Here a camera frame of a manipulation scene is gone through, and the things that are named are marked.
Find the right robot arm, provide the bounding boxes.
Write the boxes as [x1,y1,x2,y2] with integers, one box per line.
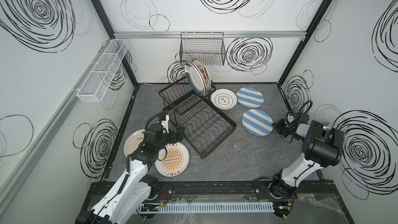
[268,100,344,199]

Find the white mesh wall shelf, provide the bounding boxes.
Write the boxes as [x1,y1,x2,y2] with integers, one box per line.
[76,39,129,103]

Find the white plate green red rim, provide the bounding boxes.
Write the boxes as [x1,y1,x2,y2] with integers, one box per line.
[185,61,205,96]

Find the cream floral plate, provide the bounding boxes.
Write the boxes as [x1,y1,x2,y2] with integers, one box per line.
[123,129,145,157]

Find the white plate black flower outline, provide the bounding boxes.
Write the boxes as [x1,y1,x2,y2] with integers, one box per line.
[210,89,238,110]

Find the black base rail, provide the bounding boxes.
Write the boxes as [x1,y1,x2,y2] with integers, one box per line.
[90,180,338,201]

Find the black wire wall basket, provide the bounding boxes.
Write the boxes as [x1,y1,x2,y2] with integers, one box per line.
[179,32,227,66]

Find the orange sunburst plate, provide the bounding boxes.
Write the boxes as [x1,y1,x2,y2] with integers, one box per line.
[155,142,190,178]
[186,61,208,95]

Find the grey slotted cable duct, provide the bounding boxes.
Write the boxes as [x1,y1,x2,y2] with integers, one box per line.
[136,202,276,215]

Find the black wire dish rack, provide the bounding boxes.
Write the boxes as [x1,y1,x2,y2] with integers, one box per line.
[159,77,236,159]

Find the blue striped plate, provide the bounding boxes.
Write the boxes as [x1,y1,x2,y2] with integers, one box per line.
[236,87,264,108]
[241,109,273,136]

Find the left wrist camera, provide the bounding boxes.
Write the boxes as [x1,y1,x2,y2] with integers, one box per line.
[157,114,170,133]

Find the white plate red characters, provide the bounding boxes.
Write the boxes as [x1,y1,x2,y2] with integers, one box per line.
[192,59,211,93]

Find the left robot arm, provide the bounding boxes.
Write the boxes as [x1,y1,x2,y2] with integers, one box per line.
[75,110,182,224]

